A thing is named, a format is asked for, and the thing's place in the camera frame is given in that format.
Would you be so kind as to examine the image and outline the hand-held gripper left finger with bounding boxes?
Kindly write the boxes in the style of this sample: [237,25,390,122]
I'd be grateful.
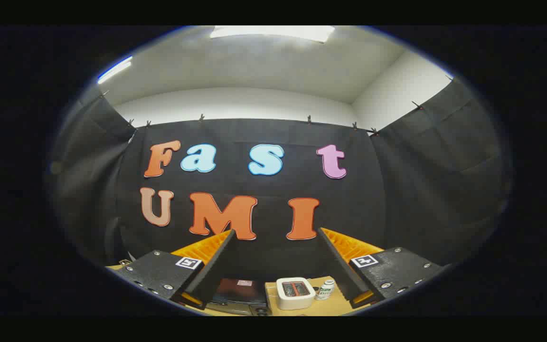
[112,229,236,310]

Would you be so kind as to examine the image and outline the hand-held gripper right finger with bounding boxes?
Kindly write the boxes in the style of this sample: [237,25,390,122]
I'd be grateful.
[318,227,445,308]

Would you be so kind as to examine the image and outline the black toaster oven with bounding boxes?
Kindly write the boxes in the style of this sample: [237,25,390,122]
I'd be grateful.
[209,277,272,316]

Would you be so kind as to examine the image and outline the white pop-up toaster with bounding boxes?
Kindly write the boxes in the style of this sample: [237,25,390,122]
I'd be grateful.
[276,277,316,310]

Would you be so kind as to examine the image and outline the white bottle green label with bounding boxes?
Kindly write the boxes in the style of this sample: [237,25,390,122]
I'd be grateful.
[316,279,335,301]

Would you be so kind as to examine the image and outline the black backdrop cloth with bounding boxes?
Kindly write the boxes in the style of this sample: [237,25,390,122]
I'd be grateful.
[48,78,511,285]

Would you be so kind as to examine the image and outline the row of small cloth clips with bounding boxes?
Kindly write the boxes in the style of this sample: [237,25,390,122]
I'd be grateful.
[100,90,452,138]

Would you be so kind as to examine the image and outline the narrow ceiling light strip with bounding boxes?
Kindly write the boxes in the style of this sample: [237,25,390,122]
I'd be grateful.
[97,56,133,85]

